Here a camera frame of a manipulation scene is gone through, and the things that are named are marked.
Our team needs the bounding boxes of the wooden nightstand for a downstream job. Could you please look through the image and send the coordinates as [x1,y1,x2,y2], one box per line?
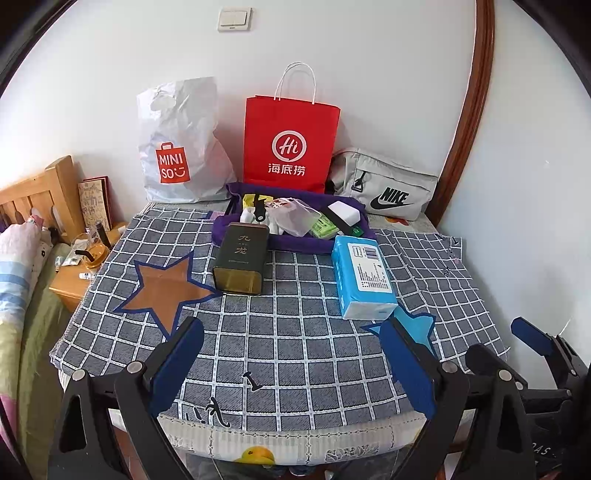
[48,222,130,315]

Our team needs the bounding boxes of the red paper bag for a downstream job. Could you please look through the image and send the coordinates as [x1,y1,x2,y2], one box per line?
[243,62,341,195]

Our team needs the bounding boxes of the pale green bed sheet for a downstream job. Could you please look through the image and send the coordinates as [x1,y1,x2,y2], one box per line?
[0,244,88,462]

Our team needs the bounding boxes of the blue tissue pack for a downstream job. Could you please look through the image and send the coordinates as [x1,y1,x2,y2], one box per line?
[331,235,399,320]

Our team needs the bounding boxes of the white light switch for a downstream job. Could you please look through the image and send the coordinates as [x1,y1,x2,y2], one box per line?
[218,7,254,32]

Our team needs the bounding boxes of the wooden headboard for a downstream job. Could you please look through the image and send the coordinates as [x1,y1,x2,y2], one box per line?
[0,155,86,232]

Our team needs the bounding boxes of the amber glass ashtray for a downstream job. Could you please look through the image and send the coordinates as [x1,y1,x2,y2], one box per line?
[76,244,112,271]

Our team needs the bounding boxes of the brown wooden door frame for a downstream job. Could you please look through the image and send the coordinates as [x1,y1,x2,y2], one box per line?
[436,0,497,227]

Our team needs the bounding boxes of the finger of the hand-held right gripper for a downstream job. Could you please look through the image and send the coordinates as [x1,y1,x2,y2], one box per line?
[464,343,532,393]
[510,316,578,402]

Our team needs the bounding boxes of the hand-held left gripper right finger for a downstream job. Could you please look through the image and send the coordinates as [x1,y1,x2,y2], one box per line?
[379,318,539,480]

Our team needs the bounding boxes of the white plush toy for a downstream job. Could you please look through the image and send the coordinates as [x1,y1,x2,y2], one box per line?
[32,226,58,264]

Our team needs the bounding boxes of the grey waist bag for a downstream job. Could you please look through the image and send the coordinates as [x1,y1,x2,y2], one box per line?
[328,148,439,221]

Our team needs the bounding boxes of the dark tea tin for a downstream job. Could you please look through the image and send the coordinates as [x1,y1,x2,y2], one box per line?
[212,222,271,296]

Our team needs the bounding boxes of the small green tissue pack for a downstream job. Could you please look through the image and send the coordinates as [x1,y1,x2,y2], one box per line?
[268,199,324,237]

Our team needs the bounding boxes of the purple fabric bin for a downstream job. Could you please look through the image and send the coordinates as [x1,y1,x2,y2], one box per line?
[211,181,378,254]

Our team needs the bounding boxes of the white sponge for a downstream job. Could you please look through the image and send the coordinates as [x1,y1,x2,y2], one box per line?
[325,200,365,227]

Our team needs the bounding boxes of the grey checked star blanket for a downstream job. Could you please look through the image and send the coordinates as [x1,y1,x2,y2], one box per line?
[54,205,511,418]

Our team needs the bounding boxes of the white plastic shopping bag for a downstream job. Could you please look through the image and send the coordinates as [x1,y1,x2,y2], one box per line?
[136,76,238,204]

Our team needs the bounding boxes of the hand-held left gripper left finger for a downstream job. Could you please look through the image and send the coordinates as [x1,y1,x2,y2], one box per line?
[48,316,206,480]

